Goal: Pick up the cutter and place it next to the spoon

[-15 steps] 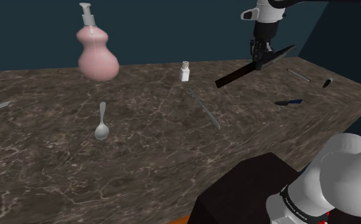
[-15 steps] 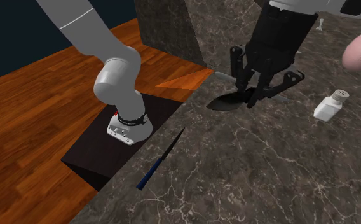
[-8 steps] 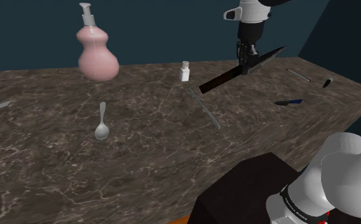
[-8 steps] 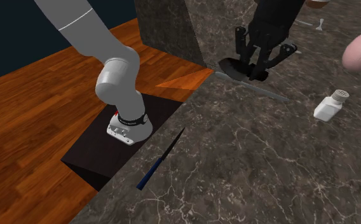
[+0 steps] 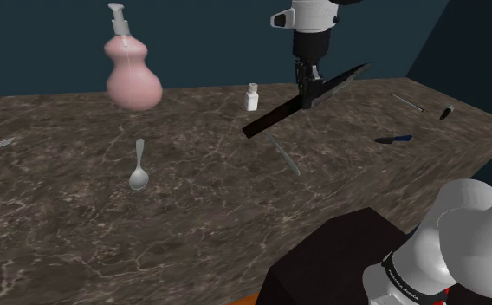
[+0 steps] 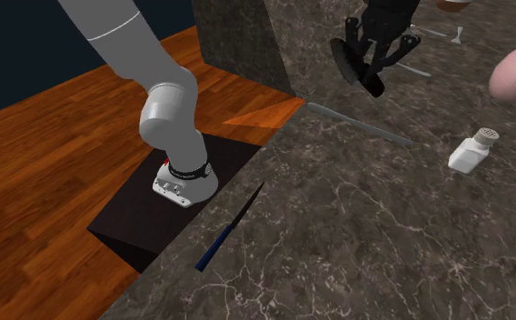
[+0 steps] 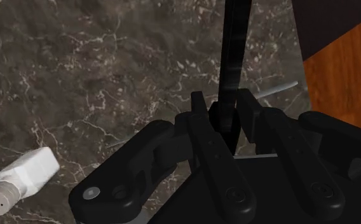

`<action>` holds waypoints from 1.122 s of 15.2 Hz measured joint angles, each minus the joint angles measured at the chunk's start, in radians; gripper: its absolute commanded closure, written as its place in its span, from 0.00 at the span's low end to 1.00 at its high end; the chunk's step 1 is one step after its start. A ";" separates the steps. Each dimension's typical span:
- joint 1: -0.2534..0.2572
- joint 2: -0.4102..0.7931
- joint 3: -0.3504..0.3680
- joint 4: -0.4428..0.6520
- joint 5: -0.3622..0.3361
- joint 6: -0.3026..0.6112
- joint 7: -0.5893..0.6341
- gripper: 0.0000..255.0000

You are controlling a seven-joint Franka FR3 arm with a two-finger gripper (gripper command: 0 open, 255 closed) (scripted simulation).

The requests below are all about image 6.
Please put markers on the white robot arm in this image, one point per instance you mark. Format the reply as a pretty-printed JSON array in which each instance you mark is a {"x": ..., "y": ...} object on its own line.
[{"x": 169, "y": 110}]

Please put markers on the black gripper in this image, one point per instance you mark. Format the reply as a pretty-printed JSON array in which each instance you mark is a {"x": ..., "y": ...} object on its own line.
[{"x": 388, "y": 17}]

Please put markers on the grey table knife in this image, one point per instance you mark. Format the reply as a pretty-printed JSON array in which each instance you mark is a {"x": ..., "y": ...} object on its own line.
[{"x": 360, "y": 125}]

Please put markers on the white shaker with grey lid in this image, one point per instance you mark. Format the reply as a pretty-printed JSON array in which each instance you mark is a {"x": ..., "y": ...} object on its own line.
[{"x": 467, "y": 155}]

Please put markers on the brown bowl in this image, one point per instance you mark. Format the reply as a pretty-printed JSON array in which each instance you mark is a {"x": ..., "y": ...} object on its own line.
[{"x": 453, "y": 4}]

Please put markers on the dark robot stand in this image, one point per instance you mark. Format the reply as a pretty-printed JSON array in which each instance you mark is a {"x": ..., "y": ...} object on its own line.
[{"x": 138, "y": 221}]

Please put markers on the silver utensil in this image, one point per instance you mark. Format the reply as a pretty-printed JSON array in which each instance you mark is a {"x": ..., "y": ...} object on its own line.
[
  {"x": 430, "y": 32},
  {"x": 414, "y": 70}
]

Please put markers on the small white fork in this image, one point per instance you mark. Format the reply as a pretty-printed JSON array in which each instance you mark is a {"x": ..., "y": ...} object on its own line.
[{"x": 457, "y": 37}]

